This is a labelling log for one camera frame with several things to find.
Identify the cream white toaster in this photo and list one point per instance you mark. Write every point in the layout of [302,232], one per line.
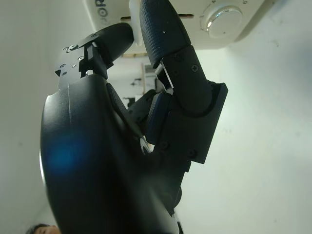
[109,9]

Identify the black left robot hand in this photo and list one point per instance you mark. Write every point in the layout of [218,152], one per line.
[97,158]

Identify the white toaster lever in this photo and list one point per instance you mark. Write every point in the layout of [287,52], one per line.
[135,36]

